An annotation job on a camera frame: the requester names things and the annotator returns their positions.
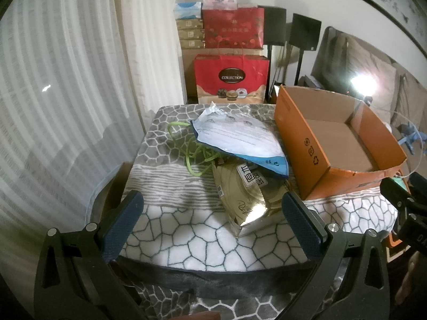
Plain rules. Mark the blue white tissue pack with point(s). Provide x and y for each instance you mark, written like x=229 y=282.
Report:
x=187 y=10

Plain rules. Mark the white sheer curtain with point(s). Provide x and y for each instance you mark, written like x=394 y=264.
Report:
x=60 y=106

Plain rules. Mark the grey white patterned blanket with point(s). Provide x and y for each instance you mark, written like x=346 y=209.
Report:
x=186 y=233

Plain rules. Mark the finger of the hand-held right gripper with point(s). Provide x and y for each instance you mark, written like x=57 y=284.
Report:
x=419 y=190
x=397 y=196

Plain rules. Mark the white blue mask packet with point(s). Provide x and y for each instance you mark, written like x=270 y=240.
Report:
x=233 y=136

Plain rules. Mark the person's right hand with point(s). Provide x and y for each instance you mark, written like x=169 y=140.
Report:
x=417 y=270

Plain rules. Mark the wooden table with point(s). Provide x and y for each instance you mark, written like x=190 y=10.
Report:
x=115 y=181

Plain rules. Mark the red gift box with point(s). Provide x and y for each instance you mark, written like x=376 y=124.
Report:
x=233 y=28

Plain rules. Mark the black power station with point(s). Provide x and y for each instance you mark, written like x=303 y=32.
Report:
x=363 y=85

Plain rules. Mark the orange cardboard box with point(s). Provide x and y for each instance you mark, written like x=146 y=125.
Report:
x=300 y=130

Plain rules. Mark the black speaker stand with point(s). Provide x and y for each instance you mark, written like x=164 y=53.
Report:
x=270 y=70
x=299 y=66

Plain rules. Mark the gold foil packet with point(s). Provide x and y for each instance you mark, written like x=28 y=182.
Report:
x=247 y=206

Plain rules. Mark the red gift bag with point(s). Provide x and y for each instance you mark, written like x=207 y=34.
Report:
x=230 y=76

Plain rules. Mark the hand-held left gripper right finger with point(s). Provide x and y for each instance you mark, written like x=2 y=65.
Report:
x=300 y=228

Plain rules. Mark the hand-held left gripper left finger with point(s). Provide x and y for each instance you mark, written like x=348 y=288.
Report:
x=120 y=228

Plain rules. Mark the pink tissue pack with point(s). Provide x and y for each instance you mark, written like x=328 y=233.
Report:
x=220 y=2

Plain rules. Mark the brown sofa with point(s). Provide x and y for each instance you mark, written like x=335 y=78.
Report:
x=333 y=60

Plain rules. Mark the cream curtain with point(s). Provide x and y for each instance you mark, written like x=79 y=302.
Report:
x=150 y=56

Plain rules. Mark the gold flat box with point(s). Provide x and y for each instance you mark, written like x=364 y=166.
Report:
x=190 y=23
x=191 y=34
x=192 y=43

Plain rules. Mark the beige sofa cushion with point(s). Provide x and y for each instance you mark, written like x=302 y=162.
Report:
x=412 y=96
x=370 y=63

